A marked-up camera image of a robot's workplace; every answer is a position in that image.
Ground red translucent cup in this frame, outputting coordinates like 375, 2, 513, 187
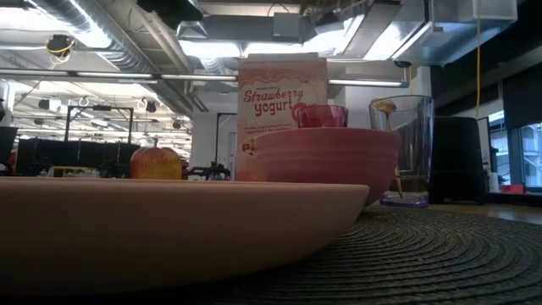
296, 104, 350, 130

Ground pink strawberry yogurt cereal box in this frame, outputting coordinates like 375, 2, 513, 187
235, 56, 329, 183

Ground red apple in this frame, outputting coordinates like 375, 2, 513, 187
129, 137, 185, 180

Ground gold spoon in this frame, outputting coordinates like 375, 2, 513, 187
372, 98, 404, 200

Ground clear glass tumbler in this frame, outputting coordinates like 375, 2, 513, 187
368, 94, 435, 209

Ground pink ribbed bowl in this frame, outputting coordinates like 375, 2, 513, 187
253, 127, 401, 207

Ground pink round plate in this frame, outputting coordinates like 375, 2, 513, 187
0, 176, 371, 298

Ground dark cabinet row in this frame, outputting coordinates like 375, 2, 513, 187
15, 137, 141, 177

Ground grey round woven placemat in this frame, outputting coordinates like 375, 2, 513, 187
156, 204, 542, 305

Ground white roll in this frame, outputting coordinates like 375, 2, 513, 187
486, 170, 501, 194

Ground red box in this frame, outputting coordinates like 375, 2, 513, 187
498, 183, 527, 196

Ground black gantry frame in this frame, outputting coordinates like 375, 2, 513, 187
215, 111, 238, 179

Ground rectangular metal air duct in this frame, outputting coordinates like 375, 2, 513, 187
342, 0, 518, 65

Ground yellow hanging cable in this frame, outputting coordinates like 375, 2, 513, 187
476, 16, 483, 120

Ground black ceiling cable reel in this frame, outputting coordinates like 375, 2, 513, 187
44, 34, 76, 69

